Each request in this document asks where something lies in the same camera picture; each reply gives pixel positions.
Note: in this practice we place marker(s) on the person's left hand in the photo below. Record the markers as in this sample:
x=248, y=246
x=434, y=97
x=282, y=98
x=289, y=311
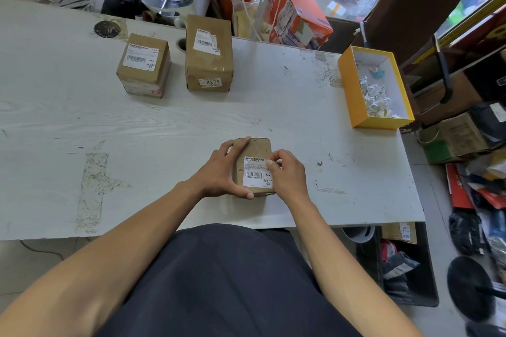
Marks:
x=215, y=178

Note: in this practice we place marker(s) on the person's right hand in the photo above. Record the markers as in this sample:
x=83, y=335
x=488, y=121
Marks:
x=290, y=178

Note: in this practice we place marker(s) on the small white label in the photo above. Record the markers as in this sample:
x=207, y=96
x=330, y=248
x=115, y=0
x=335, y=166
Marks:
x=210, y=82

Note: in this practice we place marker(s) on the tall cardboard box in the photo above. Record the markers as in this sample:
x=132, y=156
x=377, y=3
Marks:
x=207, y=68

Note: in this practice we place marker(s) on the labelled brown cardboard box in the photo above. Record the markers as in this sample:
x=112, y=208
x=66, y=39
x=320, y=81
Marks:
x=390, y=231

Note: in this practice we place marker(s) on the pile of torn label scraps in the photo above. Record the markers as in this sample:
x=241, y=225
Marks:
x=377, y=96

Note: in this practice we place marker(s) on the small cube brown parcel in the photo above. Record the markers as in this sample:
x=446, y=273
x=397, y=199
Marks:
x=132, y=80

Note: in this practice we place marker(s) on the person's right forearm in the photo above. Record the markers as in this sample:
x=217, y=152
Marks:
x=348, y=273

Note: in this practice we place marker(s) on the person's left forearm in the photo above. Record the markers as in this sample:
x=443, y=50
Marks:
x=102, y=254

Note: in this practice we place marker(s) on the yellow tray with label scraps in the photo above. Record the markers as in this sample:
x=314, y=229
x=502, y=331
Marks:
x=353, y=96

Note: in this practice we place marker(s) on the white bucket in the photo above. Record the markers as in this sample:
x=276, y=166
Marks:
x=357, y=233

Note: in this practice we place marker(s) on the dark navy shirt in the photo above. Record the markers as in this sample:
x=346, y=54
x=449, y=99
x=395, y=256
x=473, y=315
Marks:
x=225, y=285

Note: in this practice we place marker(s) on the beige plastic packet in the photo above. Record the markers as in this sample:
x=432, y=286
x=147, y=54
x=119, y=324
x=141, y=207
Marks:
x=244, y=21

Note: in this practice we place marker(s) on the red folder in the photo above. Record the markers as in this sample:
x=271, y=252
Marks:
x=457, y=188

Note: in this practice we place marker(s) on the black plastic crate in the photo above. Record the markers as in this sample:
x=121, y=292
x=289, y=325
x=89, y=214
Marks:
x=427, y=277

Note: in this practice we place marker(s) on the orange printed carton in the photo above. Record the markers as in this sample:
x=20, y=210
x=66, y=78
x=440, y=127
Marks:
x=312, y=9

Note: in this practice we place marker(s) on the black round grommet cover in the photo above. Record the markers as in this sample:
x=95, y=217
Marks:
x=107, y=29

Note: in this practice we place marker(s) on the black round stool base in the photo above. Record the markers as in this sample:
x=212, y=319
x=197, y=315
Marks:
x=468, y=288

